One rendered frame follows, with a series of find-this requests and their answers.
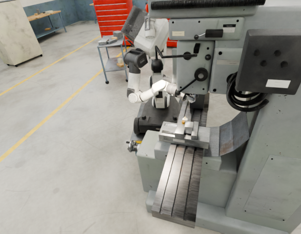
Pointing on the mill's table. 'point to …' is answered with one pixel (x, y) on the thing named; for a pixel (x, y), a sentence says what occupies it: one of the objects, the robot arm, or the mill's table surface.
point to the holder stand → (199, 104)
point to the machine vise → (165, 133)
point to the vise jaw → (180, 131)
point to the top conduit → (202, 3)
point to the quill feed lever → (202, 74)
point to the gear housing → (227, 22)
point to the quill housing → (194, 65)
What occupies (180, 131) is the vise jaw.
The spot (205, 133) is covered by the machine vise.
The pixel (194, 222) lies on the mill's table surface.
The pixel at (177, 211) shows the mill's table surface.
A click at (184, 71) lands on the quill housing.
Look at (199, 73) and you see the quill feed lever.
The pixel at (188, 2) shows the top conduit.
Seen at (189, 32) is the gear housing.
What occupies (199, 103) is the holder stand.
